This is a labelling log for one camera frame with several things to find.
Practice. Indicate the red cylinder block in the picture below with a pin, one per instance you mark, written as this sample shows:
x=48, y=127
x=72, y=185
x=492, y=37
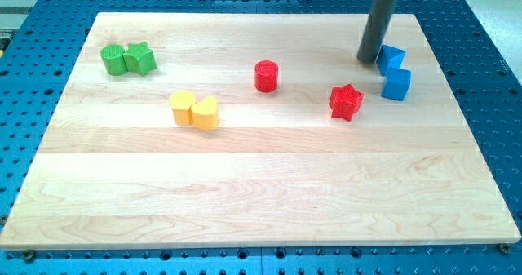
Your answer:
x=266, y=76

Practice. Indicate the red star block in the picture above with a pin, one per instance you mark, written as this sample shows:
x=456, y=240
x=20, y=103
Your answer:
x=345, y=101

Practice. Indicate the green cylinder block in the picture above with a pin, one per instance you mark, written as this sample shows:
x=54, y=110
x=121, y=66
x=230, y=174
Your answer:
x=113, y=59

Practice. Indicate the yellow heart block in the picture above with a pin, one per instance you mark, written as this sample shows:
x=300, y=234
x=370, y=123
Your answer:
x=205, y=115

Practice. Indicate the yellow pentagon block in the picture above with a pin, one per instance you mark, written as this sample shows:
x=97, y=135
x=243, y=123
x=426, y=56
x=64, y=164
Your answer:
x=181, y=103

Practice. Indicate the light wooden board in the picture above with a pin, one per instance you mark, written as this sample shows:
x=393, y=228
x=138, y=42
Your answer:
x=115, y=171

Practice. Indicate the green star block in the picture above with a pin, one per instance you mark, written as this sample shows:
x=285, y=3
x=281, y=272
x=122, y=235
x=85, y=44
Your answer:
x=139, y=58

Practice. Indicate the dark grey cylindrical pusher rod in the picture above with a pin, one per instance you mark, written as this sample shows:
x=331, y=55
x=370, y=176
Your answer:
x=376, y=27

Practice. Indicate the blue perforated table plate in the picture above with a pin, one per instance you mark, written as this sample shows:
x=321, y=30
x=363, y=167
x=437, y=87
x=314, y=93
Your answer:
x=475, y=46

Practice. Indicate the blue triangular prism block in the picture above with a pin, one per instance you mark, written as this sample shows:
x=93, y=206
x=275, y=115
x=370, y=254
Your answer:
x=389, y=58

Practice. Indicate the blue cube block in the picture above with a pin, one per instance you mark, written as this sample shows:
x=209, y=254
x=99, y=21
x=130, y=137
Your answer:
x=396, y=85

